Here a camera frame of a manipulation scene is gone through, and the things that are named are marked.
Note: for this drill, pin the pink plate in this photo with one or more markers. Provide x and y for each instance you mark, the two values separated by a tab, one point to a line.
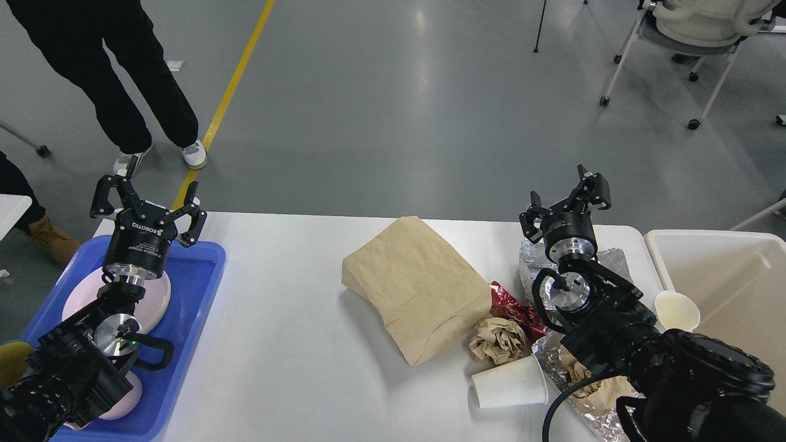
149	311

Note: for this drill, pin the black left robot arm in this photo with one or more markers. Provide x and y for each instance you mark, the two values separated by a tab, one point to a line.
78	371

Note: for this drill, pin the white plastic spoon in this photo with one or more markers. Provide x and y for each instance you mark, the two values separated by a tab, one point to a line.
676	311

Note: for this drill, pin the crumpled aluminium foil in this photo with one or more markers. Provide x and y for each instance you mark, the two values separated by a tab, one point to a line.
604	424

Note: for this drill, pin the white chair base left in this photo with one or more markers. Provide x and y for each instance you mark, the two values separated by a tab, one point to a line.
41	149

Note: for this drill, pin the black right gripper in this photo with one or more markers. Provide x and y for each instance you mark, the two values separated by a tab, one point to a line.
567	229

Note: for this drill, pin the brown boot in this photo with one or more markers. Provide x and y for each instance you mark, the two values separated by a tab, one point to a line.
35	221

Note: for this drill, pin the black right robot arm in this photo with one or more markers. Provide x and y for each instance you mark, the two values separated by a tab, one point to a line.
691	387

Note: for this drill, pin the red foil wrapper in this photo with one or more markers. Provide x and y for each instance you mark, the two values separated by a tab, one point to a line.
506	306

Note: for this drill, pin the flat aluminium foil sheet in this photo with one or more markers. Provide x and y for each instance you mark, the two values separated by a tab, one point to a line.
532	259

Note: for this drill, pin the white office chair right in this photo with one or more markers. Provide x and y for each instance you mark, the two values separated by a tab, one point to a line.
696	29

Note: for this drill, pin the white side table left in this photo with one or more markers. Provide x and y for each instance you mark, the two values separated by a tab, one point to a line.
12	208

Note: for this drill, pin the pink mug dark inside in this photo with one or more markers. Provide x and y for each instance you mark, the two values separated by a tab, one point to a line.
129	401

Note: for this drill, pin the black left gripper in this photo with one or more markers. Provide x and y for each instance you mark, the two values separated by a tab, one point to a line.
139	240

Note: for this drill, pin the crumpled brown paper ball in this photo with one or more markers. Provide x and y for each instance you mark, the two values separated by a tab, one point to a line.
498	341

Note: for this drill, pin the person leg top left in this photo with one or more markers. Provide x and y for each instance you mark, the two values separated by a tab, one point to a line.
76	38

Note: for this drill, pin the teal mug yellow inside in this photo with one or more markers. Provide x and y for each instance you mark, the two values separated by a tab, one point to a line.
14	361

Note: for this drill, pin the brown paper bag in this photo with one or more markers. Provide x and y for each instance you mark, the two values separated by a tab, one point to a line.
427	295

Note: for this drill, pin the beige plastic bin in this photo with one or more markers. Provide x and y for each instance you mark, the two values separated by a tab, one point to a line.
737	281

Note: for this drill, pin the white paper cup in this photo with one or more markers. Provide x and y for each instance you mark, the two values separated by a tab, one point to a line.
521	382

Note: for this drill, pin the black tripod leg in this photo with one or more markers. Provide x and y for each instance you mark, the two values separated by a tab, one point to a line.
536	48

